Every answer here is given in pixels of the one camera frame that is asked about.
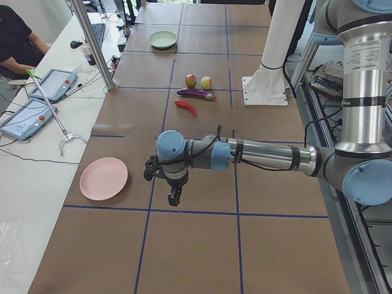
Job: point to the aluminium frame post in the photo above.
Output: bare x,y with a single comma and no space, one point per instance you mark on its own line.
78,8

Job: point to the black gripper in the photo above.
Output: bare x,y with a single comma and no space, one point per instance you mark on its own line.
175,185

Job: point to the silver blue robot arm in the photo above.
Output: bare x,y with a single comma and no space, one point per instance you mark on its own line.
359,165

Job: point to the pink plate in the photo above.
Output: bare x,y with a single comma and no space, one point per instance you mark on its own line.
103,179

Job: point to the red chili pepper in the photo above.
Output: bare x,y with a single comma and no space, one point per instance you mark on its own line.
184,105

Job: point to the teach pendant tablet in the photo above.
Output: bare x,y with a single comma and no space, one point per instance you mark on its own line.
26,121
56,83

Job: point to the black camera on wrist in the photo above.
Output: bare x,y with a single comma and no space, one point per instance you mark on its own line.
153,169

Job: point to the red yellow apple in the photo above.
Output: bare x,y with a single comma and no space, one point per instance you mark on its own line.
190,81

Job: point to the lower teach pendant tablet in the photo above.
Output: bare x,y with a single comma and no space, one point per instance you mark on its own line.
26,121

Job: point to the green pink apple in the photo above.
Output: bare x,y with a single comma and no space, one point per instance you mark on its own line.
206,83

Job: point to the person in black shirt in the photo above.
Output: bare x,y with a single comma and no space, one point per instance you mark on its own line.
21,49

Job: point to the purple eggplant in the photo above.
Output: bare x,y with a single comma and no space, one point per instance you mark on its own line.
196,93

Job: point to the small metal cup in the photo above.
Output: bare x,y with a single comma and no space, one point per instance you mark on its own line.
126,31

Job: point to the black computer mouse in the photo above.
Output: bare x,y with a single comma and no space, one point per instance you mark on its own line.
75,44

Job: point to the black keyboard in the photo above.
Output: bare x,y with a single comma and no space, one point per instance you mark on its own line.
99,32

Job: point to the green plate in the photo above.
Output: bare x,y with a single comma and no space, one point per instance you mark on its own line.
162,39

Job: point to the stack of books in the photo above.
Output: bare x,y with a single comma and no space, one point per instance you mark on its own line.
328,79

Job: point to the upper teach pendant tablet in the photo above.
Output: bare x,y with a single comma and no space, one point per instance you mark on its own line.
56,83

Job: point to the reacher grabber stick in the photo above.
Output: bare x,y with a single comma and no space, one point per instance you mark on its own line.
68,137

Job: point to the dark drink bottle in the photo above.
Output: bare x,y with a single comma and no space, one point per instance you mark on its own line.
87,53

